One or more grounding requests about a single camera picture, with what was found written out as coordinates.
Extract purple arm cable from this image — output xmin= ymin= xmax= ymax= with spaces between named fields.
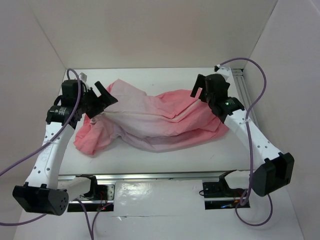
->
xmin=213 ymin=57 xmax=274 ymax=227
xmin=0 ymin=68 xmax=118 ymax=239

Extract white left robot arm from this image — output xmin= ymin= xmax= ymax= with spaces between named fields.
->
xmin=12 ymin=79 xmax=117 ymax=216

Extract aluminium front rail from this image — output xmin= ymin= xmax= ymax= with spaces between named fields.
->
xmin=57 ymin=170 xmax=238 ymax=182

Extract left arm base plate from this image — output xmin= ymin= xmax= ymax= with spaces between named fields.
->
xmin=77 ymin=182 xmax=116 ymax=213

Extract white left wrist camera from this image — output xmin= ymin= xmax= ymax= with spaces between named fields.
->
xmin=78 ymin=72 xmax=88 ymax=83

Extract pink zip-up jacket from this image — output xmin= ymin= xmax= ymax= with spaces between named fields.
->
xmin=73 ymin=79 xmax=229 ymax=156

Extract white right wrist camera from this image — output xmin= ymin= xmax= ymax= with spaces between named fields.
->
xmin=214 ymin=64 xmax=232 ymax=80

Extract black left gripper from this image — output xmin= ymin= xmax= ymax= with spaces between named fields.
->
xmin=76 ymin=81 xmax=117 ymax=119

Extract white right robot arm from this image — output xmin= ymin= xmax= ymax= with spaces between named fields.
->
xmin=190 ymin=73 xmax=295 ymax=197

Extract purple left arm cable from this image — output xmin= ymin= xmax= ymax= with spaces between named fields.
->
xmin=0 ymin=68 xmax=118 ymax=239

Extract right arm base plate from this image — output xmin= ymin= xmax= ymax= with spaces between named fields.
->
xmin=199 ymin=181 xmax=245 ymax=210

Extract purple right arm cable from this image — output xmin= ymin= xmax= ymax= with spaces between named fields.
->
xmin=213 ymin=57 xmax=274 ymax=227

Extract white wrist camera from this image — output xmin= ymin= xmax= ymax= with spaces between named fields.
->
xmin=214 ymin=64 xmax=232 ymax=80
xmin=78 ymin=72 xmax=88 ymax=83

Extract aluminium right side rails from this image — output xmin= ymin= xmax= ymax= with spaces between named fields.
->
xmin=231 ymin=68 xmax=252 ymax=110

